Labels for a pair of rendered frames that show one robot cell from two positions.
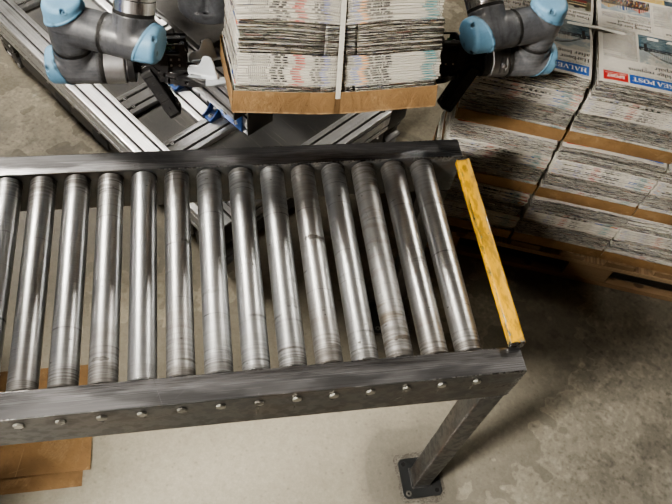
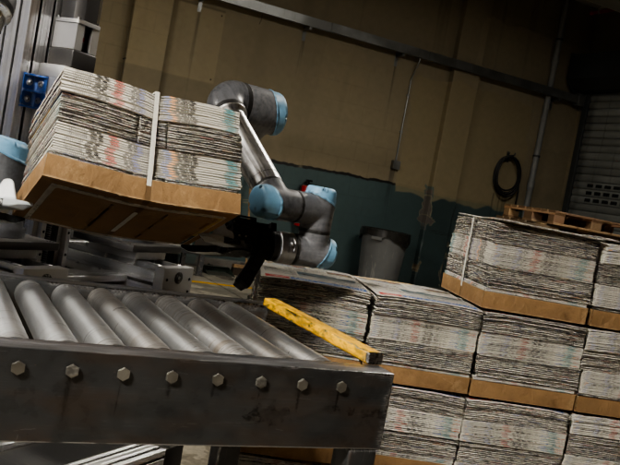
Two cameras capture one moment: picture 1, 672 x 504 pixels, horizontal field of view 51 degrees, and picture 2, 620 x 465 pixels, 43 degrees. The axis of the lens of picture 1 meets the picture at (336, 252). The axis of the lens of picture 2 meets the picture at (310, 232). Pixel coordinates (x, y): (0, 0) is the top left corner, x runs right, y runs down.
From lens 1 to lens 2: 1.06 m
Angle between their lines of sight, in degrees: 54
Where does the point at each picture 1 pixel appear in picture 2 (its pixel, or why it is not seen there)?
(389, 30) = (195, 134)
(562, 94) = (348, 314)
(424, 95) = (230, 201)
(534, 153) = not seen: hidden behind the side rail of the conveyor
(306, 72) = (120, 154)
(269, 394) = (89, 351)
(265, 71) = (80, 145)
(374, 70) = (183, 167)
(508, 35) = (292, 199)
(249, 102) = (62, 168)
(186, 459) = not seen: outside the picture
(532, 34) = (312, 206)
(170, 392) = not seen: outside the picture
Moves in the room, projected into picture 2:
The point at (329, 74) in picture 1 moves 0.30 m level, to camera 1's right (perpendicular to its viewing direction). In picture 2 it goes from (141, 162) to (294, 190)
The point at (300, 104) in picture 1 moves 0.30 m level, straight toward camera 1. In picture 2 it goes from (112, 182) to (119, 191)
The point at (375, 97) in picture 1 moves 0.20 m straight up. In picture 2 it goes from (184, 192) to (202, 89)
